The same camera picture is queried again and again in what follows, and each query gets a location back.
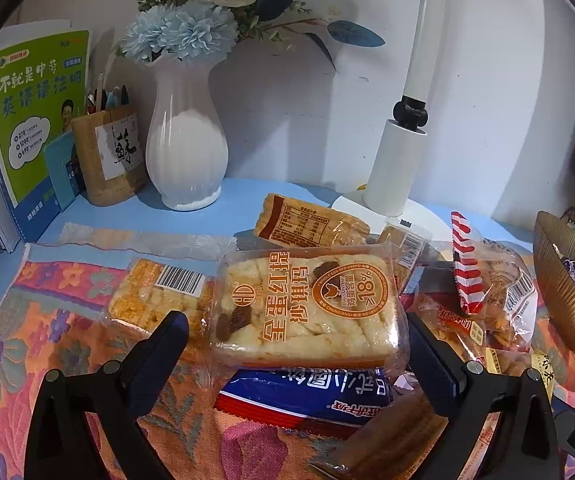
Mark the green grammar book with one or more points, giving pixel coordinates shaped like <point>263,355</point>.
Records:
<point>43,80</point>

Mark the light blue card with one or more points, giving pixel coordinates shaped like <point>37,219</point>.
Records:
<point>64,169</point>

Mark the small square cracker packet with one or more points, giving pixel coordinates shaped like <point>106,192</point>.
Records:
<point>408,247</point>

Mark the blue white artificial flowers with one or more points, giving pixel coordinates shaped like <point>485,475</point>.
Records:
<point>201,30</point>

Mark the red striped bread bag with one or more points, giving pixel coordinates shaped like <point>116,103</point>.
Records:
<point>494,286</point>

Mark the brown label cake pack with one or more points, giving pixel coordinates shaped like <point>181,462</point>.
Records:
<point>288,222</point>

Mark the floral woven table mat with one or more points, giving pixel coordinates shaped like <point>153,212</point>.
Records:
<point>53,316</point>

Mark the sachima cake pack barcode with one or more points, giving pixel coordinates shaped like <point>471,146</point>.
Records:
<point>150,290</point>

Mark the small red striped cake packet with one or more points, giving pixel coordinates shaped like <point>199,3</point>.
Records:
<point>464,336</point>

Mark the white ceramic vase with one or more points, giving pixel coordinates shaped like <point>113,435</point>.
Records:
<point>186,150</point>

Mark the egg cake pack with raisins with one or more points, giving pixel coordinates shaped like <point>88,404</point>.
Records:
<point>323,307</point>

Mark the wooden pen holder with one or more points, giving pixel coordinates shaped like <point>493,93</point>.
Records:
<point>110,155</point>

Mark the blue red cracker bag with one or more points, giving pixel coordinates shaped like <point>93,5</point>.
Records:
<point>316,400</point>

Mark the amber ribbed glass bowl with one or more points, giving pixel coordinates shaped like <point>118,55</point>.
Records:
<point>553,240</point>

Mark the white desk lamp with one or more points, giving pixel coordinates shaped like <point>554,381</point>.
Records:
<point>385,201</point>

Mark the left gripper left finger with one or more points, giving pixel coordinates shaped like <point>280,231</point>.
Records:
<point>60,443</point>

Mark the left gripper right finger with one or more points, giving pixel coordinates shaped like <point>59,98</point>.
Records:
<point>524,444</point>

